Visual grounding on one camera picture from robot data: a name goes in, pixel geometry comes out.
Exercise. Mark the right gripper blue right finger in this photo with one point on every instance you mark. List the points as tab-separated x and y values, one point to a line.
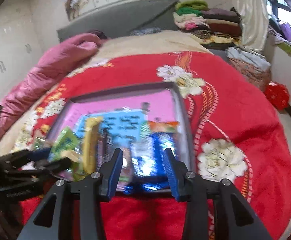
234	218

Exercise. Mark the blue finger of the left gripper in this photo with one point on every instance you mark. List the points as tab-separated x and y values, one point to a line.
26	169
25	156

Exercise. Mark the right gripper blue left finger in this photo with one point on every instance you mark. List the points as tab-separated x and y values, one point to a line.
78	201

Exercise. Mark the green milk candy bag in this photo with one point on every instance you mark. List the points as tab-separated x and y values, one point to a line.
67	145

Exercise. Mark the yellow wafer bar packet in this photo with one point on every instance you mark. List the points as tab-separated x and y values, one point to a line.
90	143

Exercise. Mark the snickers bar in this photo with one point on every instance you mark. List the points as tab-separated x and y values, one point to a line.
127	171

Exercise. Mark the blue biscuit packet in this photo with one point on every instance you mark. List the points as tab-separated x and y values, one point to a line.
147	159

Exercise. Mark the orange cracker packet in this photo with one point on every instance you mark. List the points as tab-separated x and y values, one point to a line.
150	127

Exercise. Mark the green label pastry packet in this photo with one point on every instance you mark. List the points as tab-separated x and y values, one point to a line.
40	144

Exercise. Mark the dark shallow cardboard tray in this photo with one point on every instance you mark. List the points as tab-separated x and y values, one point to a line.
105	148

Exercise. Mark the pink and blue workbook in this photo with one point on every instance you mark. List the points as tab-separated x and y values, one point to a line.
122	114

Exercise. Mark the red floral blanket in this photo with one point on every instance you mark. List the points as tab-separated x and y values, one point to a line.
236	131

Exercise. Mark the pink quilt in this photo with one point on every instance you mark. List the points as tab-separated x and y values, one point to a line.
52	67

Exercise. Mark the white wardrobe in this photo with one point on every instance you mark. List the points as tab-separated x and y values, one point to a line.
19	45

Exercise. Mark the red plastic bag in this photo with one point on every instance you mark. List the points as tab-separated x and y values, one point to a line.
278	95

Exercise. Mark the floral fabric basket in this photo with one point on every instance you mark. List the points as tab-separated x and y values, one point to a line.
255	68

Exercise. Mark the dark patterned pillow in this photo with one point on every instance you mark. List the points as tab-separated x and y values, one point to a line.
145	31

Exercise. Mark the grey headboard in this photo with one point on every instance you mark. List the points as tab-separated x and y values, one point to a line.
123	19

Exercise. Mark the clothes on window sill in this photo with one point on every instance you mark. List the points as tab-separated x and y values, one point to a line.
285	40

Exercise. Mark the stack of folded clothes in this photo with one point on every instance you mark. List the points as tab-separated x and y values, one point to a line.
214	27

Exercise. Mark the window with bars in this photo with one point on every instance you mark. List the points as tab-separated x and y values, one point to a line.
280	17

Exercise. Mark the cream satin curtain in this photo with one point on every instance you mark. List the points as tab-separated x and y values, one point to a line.
254	21

